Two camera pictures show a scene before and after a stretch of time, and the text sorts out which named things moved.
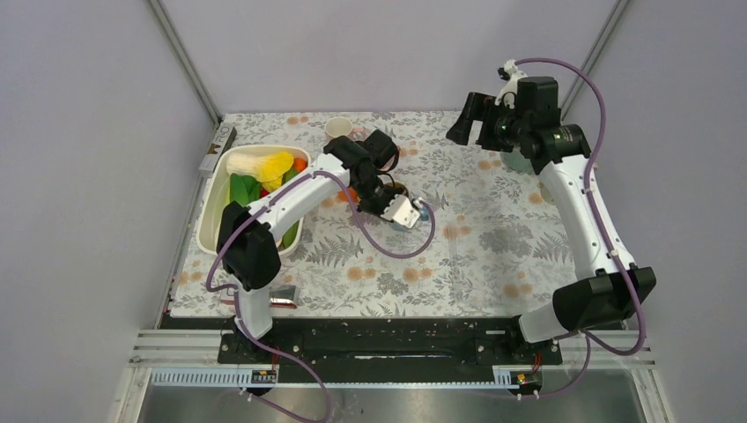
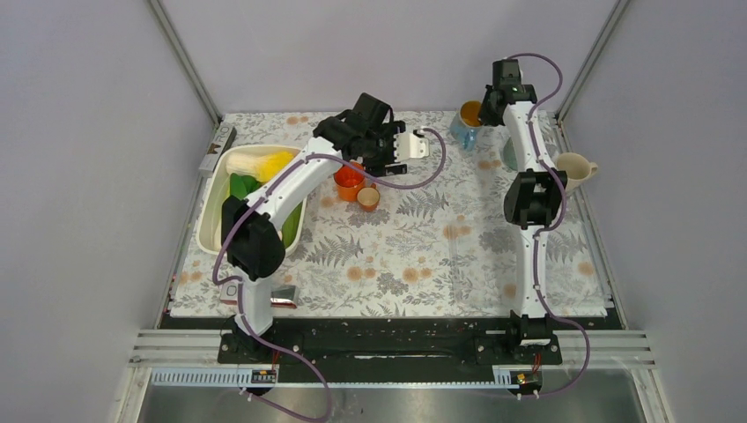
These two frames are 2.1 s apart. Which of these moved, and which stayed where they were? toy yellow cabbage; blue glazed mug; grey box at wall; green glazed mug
Moved: blue glazed mug
Stayed: toy yellow cabbage; grey box at wall; green glazed mug
